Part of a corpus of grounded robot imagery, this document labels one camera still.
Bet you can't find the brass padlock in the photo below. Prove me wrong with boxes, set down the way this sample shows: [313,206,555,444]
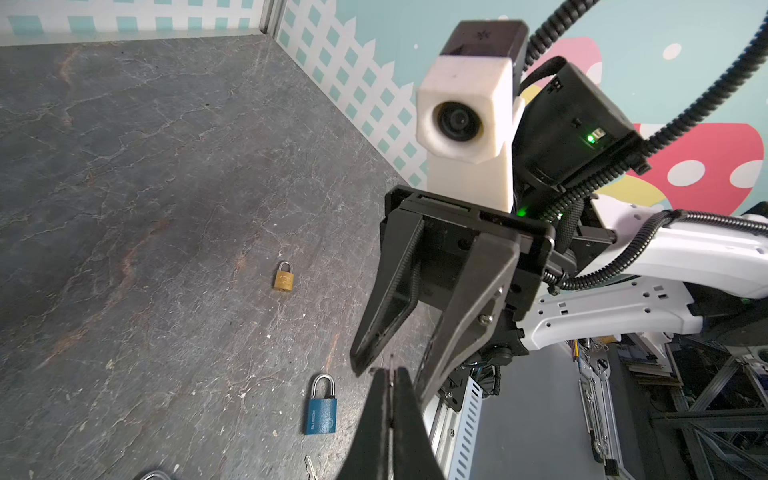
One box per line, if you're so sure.
[273,261,295,292]

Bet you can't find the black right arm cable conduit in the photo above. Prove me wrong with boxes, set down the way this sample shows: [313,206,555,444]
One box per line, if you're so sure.
[521,0,768,292]

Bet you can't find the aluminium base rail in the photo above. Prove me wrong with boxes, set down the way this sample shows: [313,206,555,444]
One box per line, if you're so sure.
[423,370,483,479]

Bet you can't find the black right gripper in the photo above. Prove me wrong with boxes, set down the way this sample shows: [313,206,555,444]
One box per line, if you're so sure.
[350,186,555,410]

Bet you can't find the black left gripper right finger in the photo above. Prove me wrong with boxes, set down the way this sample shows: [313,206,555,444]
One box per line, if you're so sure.
[392,367,444,480]

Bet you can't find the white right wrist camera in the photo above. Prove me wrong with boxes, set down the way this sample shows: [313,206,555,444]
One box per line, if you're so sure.
[416,20,529,212]

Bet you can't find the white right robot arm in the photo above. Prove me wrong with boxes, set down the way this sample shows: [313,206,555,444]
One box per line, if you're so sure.
[350,55,767,402]

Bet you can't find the blue padlock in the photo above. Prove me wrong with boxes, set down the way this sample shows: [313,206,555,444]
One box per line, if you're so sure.
[304,373,338,435]

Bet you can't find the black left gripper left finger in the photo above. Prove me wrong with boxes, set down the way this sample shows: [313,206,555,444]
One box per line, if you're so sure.
[337,369,390,480]

